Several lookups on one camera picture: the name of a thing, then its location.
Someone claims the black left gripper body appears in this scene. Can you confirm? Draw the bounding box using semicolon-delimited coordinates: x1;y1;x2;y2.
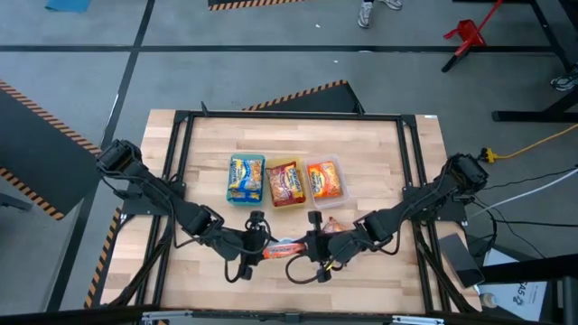
220;210;272;281

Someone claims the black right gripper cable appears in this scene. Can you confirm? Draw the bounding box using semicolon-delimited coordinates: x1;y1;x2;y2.
284;255;326;285

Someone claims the yellow plastic bin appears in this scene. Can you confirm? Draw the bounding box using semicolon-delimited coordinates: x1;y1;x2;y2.
264;156;308;210

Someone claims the black stand beam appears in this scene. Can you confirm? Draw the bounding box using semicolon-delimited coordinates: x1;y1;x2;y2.
478;252;578;325

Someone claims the red metal stand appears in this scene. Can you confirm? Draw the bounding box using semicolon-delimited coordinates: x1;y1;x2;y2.
443;0;505;58

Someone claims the white printed paper sheet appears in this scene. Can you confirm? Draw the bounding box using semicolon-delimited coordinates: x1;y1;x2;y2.
478;247;547;321

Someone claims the green plastic bin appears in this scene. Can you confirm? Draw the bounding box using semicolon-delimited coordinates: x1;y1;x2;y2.
225;153;266;208

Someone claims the yellow extension cable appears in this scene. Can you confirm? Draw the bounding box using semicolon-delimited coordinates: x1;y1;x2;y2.
479;124;578;163

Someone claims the blue Maruchan noodle pack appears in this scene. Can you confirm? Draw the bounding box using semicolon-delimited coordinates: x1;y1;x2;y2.
228;156;265;193
228;188;263;203

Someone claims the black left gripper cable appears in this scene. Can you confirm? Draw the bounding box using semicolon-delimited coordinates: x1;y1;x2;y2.
223;259;247;284

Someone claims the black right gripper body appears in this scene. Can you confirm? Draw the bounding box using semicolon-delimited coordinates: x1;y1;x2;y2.
305;210;349;284

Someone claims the blue floor mat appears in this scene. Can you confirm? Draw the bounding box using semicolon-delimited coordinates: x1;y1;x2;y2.
44;0;91;14

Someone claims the black floor cable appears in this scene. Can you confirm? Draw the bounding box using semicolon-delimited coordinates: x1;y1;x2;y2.
471;198;578;261
482;167;578;193

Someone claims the black aluminium table frame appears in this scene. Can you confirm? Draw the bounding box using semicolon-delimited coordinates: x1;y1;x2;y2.
103;101;482;315

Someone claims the black rig crossbar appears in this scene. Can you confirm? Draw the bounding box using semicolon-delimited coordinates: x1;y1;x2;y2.
0;304;578;325

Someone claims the white cable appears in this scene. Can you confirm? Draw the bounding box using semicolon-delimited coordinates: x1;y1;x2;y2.
469;167;578;218

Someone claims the black furniture base frame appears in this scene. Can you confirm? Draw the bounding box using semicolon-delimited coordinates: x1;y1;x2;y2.
441;0;578;123

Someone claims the black tablet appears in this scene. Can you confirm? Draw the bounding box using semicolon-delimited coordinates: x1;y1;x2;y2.
437;233;485;289

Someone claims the black hazard-striped floor mat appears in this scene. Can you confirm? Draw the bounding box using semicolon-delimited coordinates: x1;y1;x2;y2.
243;79;366;115
0;79;105;221
207;0;308;12

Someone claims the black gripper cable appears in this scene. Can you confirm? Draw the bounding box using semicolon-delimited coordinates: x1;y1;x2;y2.
223;259;247;284
284;255;326;285

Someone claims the orange Maruchan noodle pack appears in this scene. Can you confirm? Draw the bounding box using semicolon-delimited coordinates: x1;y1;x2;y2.
263;241;309;260
306;161;344;200

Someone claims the hazard-striped floor strip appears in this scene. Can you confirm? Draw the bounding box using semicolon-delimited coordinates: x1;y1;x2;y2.
84;209;123;311

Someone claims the clear plastic bin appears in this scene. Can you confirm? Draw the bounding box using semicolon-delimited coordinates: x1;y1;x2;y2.
302;153;351;210

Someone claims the red Maruchan noodle pack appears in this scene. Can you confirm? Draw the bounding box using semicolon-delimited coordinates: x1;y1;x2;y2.
321;216;349;235
265;162;307;208

